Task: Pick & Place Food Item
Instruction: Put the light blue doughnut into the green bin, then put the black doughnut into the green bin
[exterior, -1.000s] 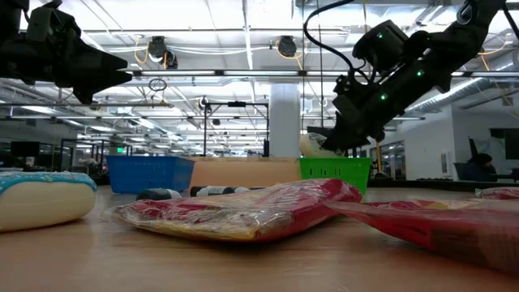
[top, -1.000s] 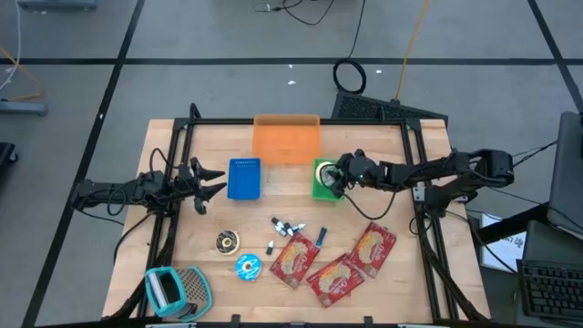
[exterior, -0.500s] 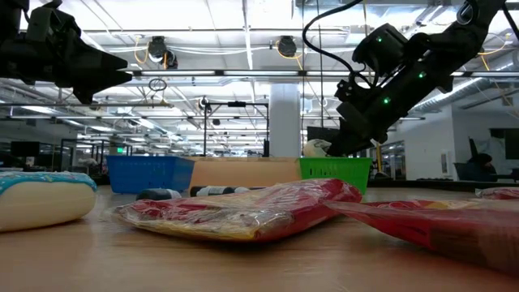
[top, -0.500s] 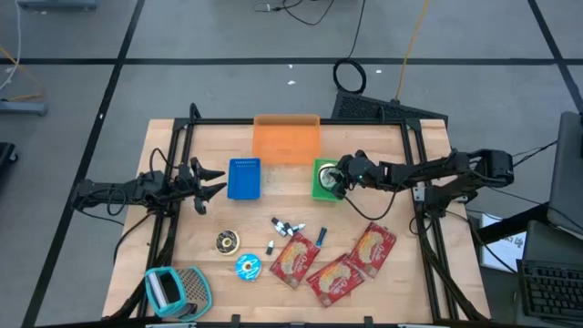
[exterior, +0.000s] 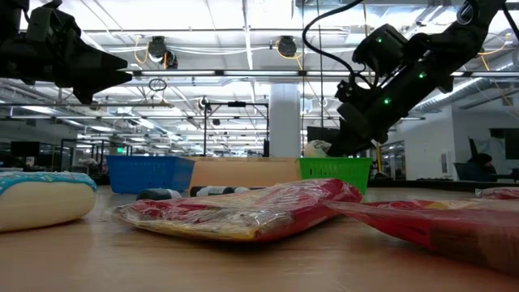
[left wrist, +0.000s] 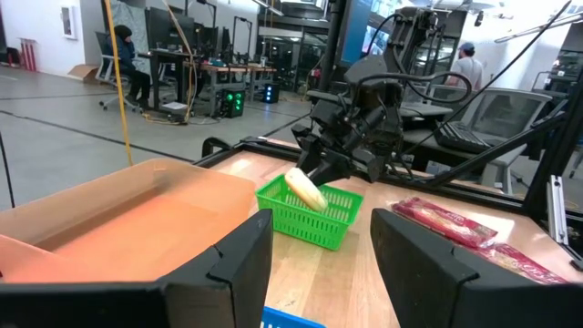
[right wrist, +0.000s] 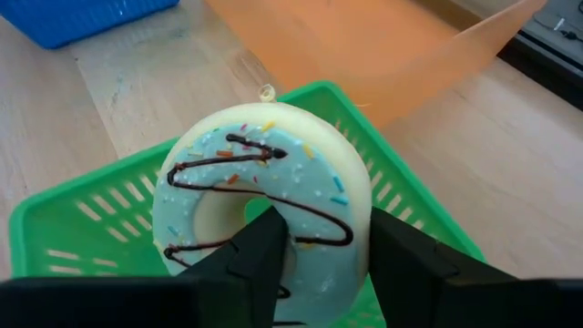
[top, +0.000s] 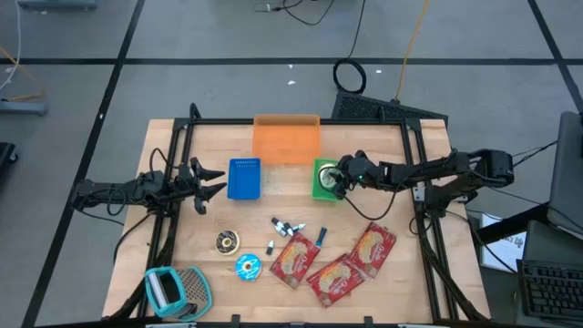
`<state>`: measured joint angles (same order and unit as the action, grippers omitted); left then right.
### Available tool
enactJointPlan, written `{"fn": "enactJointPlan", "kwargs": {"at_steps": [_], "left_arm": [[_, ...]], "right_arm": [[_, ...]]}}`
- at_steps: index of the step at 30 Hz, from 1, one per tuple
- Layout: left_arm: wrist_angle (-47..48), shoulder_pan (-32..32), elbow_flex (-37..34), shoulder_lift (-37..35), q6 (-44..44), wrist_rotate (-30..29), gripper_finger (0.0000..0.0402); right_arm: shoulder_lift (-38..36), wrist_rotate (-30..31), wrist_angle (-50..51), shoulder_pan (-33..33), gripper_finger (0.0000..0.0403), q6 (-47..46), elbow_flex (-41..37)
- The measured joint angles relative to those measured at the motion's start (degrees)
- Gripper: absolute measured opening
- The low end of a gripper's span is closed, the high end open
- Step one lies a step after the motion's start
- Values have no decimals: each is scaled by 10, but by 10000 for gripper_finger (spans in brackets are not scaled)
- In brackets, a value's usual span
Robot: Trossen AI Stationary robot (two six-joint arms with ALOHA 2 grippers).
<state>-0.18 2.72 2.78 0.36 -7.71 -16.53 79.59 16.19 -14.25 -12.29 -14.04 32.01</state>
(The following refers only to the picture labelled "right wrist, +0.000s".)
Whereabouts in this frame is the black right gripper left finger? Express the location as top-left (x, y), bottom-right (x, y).
top-left (180, 206), bottom-right (291, 328)

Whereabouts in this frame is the green plastic basket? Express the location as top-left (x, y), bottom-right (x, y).
top-left (8, 80), bottom-right (486, 328)

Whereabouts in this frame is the toy donut with blue icing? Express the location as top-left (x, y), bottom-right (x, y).
top-left (151, 84), bottom-right (373, 328)

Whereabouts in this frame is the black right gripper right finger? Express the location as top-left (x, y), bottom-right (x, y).
top-left (368, 206), bottom-right (517, 328)

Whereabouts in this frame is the orange plastic tray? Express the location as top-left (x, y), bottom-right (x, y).
top-left (204, 0), bottom-right (547, 131)

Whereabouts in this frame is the blue plastic basket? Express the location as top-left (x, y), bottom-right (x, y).
top-left (0, 0), bottom-right (181, 50)

